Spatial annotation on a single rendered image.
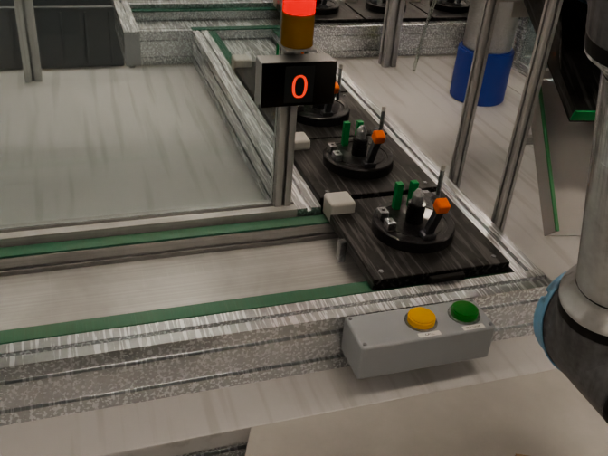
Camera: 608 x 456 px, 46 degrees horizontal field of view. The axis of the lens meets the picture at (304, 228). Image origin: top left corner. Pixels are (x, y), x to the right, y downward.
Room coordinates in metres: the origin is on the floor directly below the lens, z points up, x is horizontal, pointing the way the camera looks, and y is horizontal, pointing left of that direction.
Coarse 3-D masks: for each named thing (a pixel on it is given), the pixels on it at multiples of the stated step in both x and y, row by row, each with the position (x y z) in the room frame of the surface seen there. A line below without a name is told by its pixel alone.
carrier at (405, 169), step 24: (360, 120) 1.32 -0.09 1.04; (384, 120) 1.32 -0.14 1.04; (312, 144) 1.34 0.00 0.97; (336, 144) 1.31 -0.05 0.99; (360, 144) 1.26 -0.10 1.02; (384, 144) 1.37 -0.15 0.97; (312, 168) 1.23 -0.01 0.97; (336, 168) 1.22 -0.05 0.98; (360, 168) 1.21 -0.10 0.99; (384, 168) 1.22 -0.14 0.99; (408, 168) 1.27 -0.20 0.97; (312, 192) 1.16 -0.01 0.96; (360, 192) 1.15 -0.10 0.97; (384, 192) 1.16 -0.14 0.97
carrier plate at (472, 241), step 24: (432, 192) 1.18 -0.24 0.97; (336, 216) 1.06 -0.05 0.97; (360, 216) 1.07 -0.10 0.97; (456, 216) 1.09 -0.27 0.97; (360, 240) 0.99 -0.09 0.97; (456, 240) 1.02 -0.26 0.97; (480, 240) 1.02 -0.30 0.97; (360, 264) 0.93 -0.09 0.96; (384, 264) 0.93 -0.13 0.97; (408, 264) 0.93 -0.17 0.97; (432, 264) 0.94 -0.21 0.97; (456, 264) 0.94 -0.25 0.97; (480, 264) 0.95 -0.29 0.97; (504, 264) 0.96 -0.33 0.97; (384, 288) 0.89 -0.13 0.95
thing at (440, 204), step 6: (432, 198) 0.98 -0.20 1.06; (438, 198) 0.97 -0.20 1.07; (444, 198) 0.97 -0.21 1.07; (438, 204) 0.96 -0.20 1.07; (444, 204) 0.96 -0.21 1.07; (450, 204) 0.96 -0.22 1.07; (438, 210) 0.95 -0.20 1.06; (444, 210) 0.95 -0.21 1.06; (432, 216) 0.97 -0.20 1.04; (438, 216) 0.96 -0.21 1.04; (432, 222) 0.97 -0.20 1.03; (438, 222) 0.97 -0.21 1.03; (426, 228) 0.98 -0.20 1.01; (432, 228) 0.98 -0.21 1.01
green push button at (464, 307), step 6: (462, 300) 0.85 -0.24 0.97; (456, 306) 0.83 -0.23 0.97; (462, 306) 0.83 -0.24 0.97; (468, 306) 0.83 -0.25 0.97; (474, 306) 0.83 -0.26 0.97; (456, 312) 0.82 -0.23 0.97; (462, 312) 0.82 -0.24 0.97; (468, 312) 0.82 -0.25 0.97; (474, 312) 0.82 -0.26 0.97; (456, 318) 0.81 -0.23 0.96; (462, 318) 0.81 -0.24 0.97; (468, 318) 0.81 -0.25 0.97; (474, 318) 0.81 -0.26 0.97
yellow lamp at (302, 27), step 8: (288, 16) 1.06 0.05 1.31; (296, 16) 1.06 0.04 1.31; (304, 16) 1.06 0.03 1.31; (312, 16) 1.07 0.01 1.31; (288, 24) 1.06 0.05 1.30; (296, 24) 1.06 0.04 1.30; (304, 24) 1.06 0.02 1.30; (312, 24) 1.07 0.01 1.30; (288, 32) 1.06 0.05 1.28; (296, 32) 1.06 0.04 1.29; (304, 32) 1.06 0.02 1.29; (312, 32) 1.07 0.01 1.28; (280, 40) 1.07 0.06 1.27; (288, 40) 1.06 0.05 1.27; (296, 40) 1.06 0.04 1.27; (304, 40) 1.06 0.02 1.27; (312, 40) 1.07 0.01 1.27; (296, 48) 1.06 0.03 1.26; (304, 48) 1.06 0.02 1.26
